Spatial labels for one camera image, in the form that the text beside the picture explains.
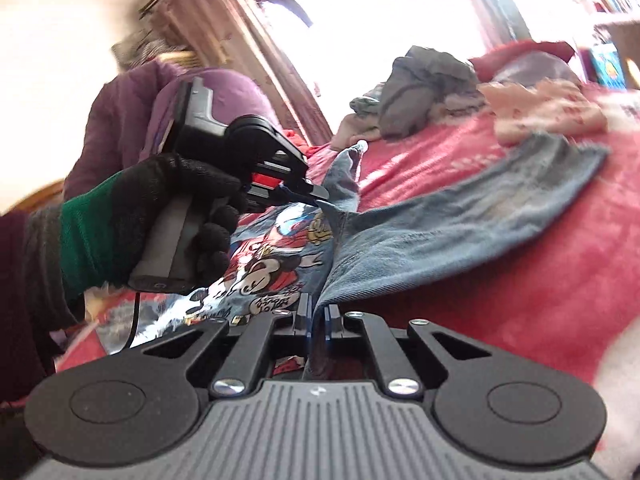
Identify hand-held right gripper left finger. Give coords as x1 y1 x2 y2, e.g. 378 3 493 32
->
137 294 315 401

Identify cartoon printed denim garment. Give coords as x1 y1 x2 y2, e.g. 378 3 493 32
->
95 202 336 347

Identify black cable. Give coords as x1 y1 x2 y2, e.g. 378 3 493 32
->
124 289 143 350

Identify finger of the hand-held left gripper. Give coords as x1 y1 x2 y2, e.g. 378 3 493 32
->
247 180 332 210

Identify white garment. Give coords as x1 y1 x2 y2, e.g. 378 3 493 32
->
334 95 387 145

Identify wooden bed frame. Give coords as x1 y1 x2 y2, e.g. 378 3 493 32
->
0 180 66 217

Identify grey garment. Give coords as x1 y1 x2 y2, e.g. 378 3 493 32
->
377 46 487 140

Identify red quilt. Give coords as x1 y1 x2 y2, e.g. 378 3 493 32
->
284 130 332 162

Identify red pillow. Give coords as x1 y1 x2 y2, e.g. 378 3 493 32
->
469 39 577 82

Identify colourful book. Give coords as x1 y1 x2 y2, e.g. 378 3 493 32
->
589 42 629 91

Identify person's left hand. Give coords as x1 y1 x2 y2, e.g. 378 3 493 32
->
60 152 249 302

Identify person's left forearm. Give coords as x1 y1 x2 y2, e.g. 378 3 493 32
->
0 207 81 413

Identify brown pleated curtain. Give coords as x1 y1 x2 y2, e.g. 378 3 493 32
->
142 0 336 147

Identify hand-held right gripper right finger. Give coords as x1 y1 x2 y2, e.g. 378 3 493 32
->
324 306 493 401

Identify checked cloth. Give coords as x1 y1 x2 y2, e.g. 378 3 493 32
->
111 29 167 67

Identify pink floral blanket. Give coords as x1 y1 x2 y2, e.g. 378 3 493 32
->
55 77 640 476

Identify light blue ripped denim jeans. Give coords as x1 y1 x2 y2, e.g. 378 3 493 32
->
302 132 612 381

